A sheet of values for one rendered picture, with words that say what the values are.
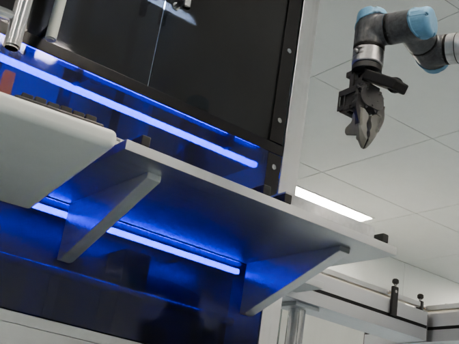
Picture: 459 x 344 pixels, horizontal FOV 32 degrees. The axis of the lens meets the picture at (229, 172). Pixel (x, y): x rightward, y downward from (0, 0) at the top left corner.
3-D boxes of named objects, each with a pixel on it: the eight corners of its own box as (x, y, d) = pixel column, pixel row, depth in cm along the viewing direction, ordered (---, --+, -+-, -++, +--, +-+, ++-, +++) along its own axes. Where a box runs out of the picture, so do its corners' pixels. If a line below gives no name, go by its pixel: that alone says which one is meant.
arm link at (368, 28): (383, 0, 189) (350, 7, 194) (380, 40, 185) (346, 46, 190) (396, 17, 195) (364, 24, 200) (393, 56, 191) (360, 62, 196)
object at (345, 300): (261, 286, 216) (269, 231, 221) (228, 291, 228) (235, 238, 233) (430, 340, 251) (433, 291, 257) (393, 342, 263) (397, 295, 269)
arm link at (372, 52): (391, 53, 190) (366, 39, 186) (389, 69, 188) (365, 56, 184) (368, 63, 196) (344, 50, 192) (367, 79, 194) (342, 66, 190)
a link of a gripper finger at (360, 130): (348, 153, 184) (352, 117, 188) (367, 147, 180) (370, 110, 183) (339, 148, 183) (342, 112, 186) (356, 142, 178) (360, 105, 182)
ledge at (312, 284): (253, 282, 220) (255, 275, 221) (289, 293, 227) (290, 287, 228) (286, 276, 209) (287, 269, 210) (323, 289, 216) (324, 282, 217)
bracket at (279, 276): (239, 313, 198) (246, 263, 202) (248, 316, 199) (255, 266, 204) (334, 302, 171) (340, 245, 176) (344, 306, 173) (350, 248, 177)
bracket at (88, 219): (56, 259, 172) (70, 203, 177) (69, 263, 174) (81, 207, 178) (134, 237, 146) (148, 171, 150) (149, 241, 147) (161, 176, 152)
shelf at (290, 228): (20, 198, 179) (22, 190, 179) (261, 278, 215) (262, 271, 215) (124, 149, 141) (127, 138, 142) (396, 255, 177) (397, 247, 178)
